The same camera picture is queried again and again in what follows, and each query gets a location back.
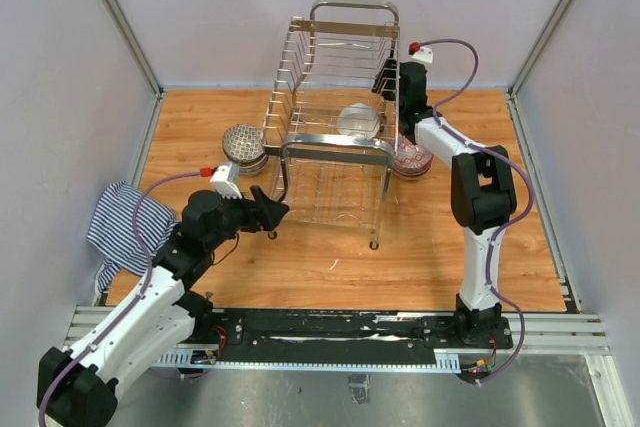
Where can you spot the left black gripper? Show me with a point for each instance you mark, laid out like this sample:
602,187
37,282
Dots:
270,210

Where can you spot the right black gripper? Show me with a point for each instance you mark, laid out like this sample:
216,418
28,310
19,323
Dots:
389,75

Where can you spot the plain white bowl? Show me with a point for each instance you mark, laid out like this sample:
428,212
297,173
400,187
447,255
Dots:
358,120

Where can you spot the brown diamond pattern bowl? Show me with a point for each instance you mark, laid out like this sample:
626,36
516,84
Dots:
243,143

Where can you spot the red geometric pattern bowl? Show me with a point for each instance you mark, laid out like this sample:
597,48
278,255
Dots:
410,156

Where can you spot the black leaf coral bowl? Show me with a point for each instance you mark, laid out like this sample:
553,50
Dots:
251,168

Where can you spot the red ikat pattern bowl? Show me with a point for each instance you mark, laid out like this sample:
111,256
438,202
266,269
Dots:
411,174

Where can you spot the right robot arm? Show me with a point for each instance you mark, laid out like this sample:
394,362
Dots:
482,199

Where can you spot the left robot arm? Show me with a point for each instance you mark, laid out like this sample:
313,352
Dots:
83,385

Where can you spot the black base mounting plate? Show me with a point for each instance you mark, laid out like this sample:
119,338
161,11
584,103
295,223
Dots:
245,327

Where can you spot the blue striped cloth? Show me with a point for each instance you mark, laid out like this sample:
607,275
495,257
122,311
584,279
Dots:
123,227

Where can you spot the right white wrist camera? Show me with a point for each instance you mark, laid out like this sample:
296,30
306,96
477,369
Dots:
421,54

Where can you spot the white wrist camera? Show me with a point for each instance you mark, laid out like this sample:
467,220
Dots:
223,181
421,54

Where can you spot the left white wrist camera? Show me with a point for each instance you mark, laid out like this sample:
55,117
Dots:
223,181

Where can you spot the silver wire dish rack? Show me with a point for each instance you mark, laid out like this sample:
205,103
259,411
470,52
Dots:
329,61

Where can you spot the grey slotted cable duct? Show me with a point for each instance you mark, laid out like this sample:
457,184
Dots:
347,357

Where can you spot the aluminium frame rail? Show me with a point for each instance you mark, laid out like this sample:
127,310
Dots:
131,41

